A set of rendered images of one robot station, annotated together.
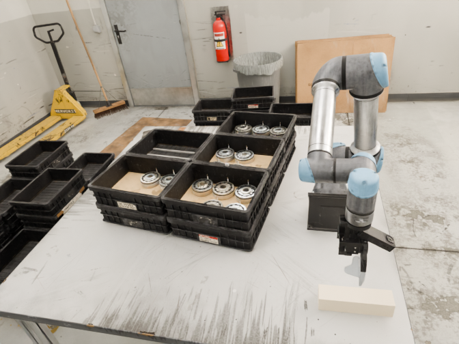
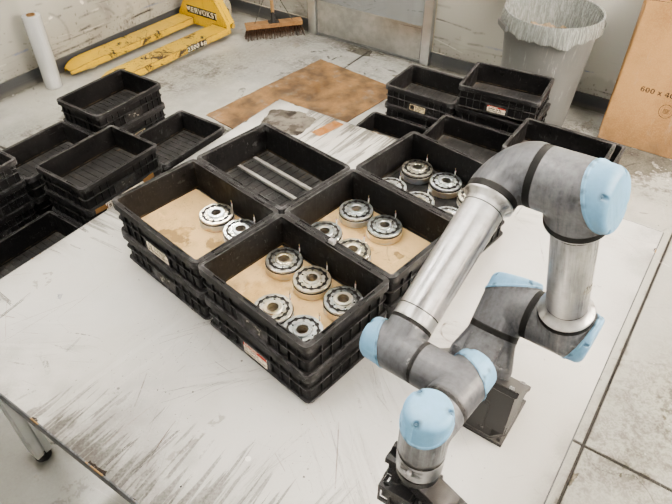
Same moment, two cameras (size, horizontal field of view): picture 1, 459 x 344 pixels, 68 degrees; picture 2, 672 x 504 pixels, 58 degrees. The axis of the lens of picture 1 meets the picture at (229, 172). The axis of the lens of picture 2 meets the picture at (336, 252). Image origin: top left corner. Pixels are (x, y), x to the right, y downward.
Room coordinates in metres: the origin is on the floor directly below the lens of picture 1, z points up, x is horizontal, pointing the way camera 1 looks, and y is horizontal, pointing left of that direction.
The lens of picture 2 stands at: (0.20, -0.37, 1.99)
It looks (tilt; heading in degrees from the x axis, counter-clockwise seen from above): 42 degrees down; 18
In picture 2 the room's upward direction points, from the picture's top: straight up
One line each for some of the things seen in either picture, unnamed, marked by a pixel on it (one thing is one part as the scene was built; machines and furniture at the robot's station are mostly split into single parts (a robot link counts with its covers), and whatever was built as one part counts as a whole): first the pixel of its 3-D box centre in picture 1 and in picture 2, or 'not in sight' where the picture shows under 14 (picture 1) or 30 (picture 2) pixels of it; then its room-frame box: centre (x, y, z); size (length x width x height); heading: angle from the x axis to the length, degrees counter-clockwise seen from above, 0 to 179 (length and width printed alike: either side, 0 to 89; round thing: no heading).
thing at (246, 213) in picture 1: (216, 185); (292, 276); (1.21, 0.07, 0.92); 0.40 x 0.30 x 0.02; 65
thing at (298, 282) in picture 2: (223, 188); (312, 279); (1.27, 0.04, 0.86); 0.10 x 0.10 x 0.01
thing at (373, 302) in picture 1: (354, 299); not in sight; (0.70, -0.37, 0.73); 0.24 x 0.06 x 0.06; 75
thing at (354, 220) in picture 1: (359, 213); (419, 458); (0.70, -0.35, 1.12); 0.08 x 0.08 x 0.05
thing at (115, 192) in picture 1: (139, 175); (194, 209); (1.38, 0.43, 0.92); 0.40 x 0.30 x 0.02; 65
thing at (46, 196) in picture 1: (59, 209); (110, 198); (1.94, 1.22, 0.37); 0.40 x 0.30 x 0.45; 163
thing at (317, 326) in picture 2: (234, 211); (302, 330); (1.10, 0.00, 0.86); 0.10 x 0.10 x 0.01
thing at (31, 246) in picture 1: (28, 265); (40, 269); (1.56, 1.33, 0.26); 0.40 x 0.30 x 0.23; 163
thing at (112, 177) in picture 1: (142, 183); (197, 222); (1.38, 0.43, 0.87); 0.40 x 0.30 x 0.11; 65
